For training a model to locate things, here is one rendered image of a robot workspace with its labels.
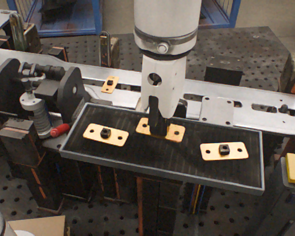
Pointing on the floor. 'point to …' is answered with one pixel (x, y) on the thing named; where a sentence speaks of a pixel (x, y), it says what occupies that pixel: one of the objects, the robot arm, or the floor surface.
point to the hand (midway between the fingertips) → (160, 120)
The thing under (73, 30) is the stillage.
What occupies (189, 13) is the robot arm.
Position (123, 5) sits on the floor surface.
